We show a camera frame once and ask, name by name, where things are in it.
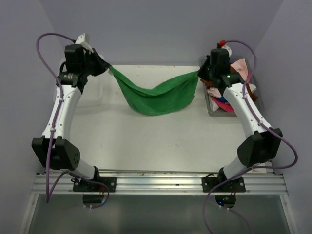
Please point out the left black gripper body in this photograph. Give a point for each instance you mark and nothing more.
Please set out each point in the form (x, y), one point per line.
(84, 66)

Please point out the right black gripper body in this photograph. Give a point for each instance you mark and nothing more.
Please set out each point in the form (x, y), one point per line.
(212, 73)

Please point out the green towel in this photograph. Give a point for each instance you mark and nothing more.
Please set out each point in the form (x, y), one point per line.
(170, 96)

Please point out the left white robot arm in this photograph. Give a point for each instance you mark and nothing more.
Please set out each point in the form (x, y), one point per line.
(54, 149)

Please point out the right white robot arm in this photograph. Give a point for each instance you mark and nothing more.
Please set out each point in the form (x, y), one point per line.
(262, 141)

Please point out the brown towel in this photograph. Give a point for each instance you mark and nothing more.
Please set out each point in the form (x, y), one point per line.
(250, 88)

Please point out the light pink towel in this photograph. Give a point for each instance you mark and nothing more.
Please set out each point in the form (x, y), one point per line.
(241, 67)

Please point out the blue towel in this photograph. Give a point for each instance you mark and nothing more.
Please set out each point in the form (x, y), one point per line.
(222, 99)

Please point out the white plastic basket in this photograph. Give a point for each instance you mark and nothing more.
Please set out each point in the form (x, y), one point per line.
(92, 93)

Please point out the magenta towel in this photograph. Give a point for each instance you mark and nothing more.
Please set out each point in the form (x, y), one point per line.
(225, 106)

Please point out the white towel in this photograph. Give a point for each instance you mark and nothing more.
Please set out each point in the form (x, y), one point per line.
(214, 104)

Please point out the grey plastic tray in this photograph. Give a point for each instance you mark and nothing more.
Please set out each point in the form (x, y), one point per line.
(222, 109)

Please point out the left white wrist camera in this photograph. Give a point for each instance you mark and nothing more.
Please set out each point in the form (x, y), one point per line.
(84, 40)

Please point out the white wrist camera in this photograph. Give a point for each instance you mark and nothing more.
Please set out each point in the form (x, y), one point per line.
(84, 40)
(222, 45)

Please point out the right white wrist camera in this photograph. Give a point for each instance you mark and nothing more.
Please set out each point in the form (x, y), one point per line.
(222, 45)

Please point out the aluminium mounting rail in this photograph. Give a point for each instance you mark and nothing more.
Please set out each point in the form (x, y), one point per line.
(187, 183)

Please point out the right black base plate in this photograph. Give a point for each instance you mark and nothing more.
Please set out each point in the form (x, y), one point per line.
(214, 184)

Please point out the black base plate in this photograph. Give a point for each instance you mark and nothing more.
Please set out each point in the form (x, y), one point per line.
(214, 184)
(103, 184)

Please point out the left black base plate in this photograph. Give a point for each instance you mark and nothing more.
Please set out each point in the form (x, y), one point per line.
(103, 184)

